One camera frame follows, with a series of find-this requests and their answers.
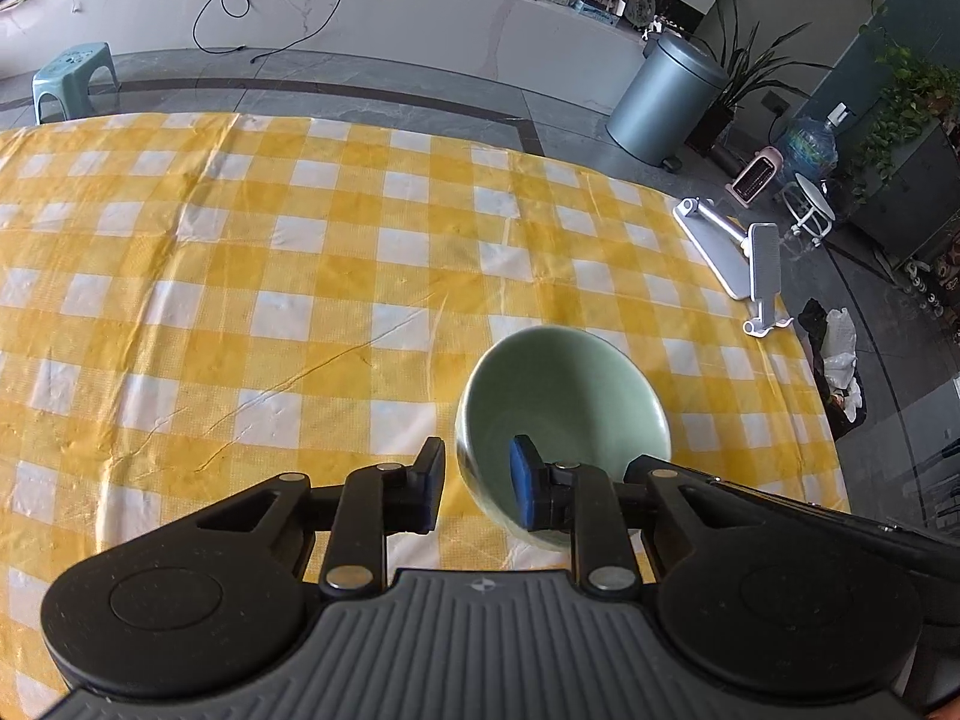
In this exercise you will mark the white plastic bag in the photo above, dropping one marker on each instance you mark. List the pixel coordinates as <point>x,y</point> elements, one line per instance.
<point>840,349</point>

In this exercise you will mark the green pothos plant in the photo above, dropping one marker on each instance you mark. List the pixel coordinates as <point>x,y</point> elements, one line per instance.
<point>911,101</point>

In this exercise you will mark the large water bottle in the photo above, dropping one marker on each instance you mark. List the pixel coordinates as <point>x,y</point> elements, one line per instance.
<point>810,150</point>

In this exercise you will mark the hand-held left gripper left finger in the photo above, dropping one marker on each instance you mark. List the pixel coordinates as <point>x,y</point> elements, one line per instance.
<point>433,484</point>

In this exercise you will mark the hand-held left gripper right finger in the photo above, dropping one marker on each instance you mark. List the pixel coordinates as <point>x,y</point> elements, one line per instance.
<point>525,486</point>

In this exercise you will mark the grey-blue pedal trash can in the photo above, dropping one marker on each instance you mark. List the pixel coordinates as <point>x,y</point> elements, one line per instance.
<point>660,97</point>

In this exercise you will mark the teal plastic stool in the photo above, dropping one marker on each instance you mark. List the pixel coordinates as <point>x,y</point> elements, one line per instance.
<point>71,67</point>

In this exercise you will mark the white folding phone stand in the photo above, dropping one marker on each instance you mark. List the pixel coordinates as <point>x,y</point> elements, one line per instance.
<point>765,262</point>

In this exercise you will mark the pale green ceramic bowl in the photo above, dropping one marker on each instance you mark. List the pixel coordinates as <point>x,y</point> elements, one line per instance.
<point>570,397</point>

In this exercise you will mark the blue-grey cabinet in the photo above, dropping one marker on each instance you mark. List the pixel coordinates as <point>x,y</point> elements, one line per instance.
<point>911,195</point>

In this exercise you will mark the pink space heater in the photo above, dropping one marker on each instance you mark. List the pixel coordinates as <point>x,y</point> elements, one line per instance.
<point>754,178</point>

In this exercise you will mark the long-leaf potted plant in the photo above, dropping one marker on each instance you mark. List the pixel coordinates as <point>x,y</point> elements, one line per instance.
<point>739,64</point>

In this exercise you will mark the white round stool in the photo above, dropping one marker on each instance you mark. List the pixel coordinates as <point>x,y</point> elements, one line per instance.
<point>811,199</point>

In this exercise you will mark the yellow checked tablecloth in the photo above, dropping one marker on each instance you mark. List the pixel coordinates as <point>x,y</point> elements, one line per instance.
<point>262,277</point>

